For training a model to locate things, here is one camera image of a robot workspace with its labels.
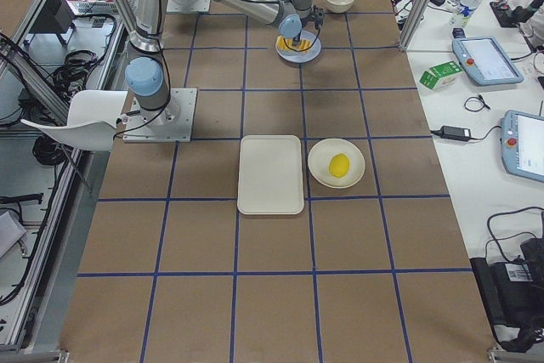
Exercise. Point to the black power adapter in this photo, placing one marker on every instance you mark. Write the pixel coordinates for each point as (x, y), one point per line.
(455, 133)

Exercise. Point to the white plastic chair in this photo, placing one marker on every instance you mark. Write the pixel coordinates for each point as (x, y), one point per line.
(91, 121)

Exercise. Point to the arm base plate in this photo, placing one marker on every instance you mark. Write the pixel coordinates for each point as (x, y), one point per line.
(173, 124)
(188, 6)

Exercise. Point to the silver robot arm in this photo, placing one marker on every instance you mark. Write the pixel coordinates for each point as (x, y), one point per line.
(243, 56)

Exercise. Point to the cream round plate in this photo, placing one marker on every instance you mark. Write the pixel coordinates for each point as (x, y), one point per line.
(321, 154)

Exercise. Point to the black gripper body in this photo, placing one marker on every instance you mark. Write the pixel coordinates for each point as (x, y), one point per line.
(296, 38)

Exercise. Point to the green white carton box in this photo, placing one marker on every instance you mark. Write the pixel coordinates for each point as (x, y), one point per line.
(441, 75)

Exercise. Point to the blue teach pendant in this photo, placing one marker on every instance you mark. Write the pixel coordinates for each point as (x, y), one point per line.
(522, 144)
(485, 61)

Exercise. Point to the white rectangular tray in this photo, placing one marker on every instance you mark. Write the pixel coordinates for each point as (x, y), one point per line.
(270, 175)

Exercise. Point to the blue plate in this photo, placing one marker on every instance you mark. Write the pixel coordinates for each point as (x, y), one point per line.
(301, 58)

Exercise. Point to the plastic water bottle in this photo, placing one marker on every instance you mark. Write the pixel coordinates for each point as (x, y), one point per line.
(463, 13)

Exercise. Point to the yellow lemon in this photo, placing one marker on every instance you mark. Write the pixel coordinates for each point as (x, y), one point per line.
(339, 165)

